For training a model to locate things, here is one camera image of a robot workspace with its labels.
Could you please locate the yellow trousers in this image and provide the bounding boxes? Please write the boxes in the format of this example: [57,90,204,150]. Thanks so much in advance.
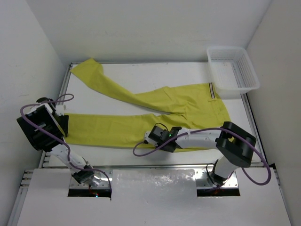
[66,59,230,147]

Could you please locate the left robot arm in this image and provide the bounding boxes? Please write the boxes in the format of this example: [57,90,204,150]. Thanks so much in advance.
[17,97,101,187]

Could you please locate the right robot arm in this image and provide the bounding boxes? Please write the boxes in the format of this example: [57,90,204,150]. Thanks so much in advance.
[144,121,256,187]

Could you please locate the white front cover panel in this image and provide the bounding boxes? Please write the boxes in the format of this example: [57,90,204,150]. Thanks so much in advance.
[18,168,290,226]

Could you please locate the white plastic basket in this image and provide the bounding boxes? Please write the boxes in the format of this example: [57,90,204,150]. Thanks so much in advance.
[206,46,260,99]

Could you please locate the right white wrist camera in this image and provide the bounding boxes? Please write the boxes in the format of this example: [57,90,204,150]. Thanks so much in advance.
[144,131,151,144]

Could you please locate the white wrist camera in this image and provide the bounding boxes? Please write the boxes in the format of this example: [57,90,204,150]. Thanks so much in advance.
[55,104,66,116]
[144,131,151,144]

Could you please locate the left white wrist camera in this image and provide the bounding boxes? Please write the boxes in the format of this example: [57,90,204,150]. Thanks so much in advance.
[55,104,66,116]

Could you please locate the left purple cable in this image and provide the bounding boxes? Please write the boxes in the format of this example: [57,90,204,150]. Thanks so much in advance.
[20,93,112,191]

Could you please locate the purple cable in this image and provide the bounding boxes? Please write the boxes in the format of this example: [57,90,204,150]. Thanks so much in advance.
[20,93,112,191]
[132,127,272,189]

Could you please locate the aluminium table frame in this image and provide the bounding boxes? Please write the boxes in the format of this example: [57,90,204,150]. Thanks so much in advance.
[9,63,278,226]

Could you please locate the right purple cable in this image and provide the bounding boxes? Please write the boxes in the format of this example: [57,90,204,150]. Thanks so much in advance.
[132,127,272,189]

